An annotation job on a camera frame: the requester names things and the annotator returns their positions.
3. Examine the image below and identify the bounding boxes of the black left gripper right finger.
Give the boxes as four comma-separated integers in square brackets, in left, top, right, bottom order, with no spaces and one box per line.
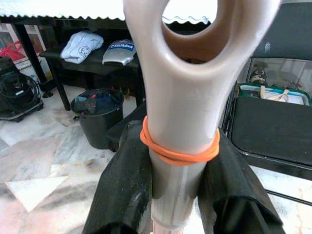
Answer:
[196,128,285,234]

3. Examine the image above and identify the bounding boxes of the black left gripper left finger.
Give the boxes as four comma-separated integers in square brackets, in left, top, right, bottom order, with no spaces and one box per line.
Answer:
[81,120,154,234]

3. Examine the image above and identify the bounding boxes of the black plastic bucket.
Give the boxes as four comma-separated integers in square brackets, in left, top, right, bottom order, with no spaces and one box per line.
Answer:
[70,88,125,150]

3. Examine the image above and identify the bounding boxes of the orange rubber band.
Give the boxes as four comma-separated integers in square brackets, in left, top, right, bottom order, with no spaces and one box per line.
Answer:
[140,116,221,167]

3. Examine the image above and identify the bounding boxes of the black folding chair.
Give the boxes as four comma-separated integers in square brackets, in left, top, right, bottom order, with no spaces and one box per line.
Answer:
[220,0,312,205]

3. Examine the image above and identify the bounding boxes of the colourful rubbish pile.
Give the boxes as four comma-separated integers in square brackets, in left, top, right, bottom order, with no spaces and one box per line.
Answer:
[73,90,122,115]

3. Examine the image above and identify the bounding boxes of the green rimmed white tote bag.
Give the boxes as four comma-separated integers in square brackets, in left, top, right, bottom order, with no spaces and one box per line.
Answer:
[237,82,312,107]

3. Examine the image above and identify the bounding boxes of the brown plush toy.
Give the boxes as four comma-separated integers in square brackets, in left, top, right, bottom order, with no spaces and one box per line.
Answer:
[248,62,269,85]

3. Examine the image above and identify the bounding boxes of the black low bench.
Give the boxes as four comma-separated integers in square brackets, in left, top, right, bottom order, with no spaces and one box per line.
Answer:
[39,45,146,112]

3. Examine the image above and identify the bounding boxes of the silver printed bag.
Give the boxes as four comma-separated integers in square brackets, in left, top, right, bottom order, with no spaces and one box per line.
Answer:
[101,39,137,67]

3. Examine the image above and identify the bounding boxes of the light blue folded cloth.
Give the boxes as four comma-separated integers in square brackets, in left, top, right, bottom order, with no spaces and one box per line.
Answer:
[60,31,104,64]

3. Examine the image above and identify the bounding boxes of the black wheeled appliance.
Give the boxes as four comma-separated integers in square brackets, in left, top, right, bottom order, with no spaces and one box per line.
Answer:
[0,56,45,122]

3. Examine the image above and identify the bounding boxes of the black table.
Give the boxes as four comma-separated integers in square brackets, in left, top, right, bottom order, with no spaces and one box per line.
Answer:
[13,19,130,98]

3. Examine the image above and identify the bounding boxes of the white printed cardboard box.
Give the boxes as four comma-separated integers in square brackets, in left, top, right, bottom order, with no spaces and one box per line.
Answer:
[0,23,53,81]

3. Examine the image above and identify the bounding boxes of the red ribbon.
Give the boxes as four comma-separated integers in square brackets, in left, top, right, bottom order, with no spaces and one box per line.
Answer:
[0,40,27,59]

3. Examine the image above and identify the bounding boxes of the white scalloped table cover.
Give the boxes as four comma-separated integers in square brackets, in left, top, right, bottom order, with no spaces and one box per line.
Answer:
[0,0,212,26]

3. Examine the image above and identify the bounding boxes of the coiled black cable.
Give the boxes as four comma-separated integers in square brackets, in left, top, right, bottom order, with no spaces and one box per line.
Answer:
[0,74,41,110]

